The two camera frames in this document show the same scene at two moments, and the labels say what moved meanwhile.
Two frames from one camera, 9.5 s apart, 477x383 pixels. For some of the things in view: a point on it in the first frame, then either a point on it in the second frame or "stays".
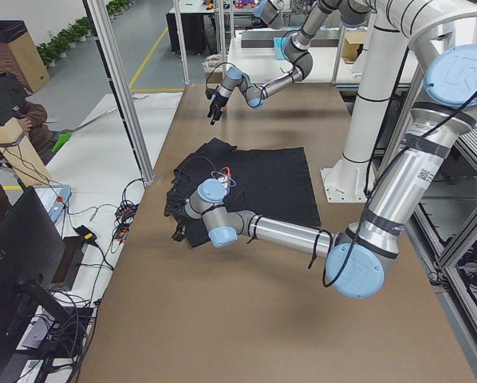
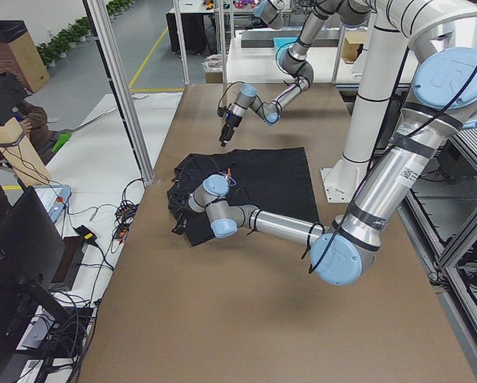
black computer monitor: [24, 259] stays
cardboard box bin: [9, 47] stays
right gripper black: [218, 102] to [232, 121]
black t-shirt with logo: [274, 183] stays
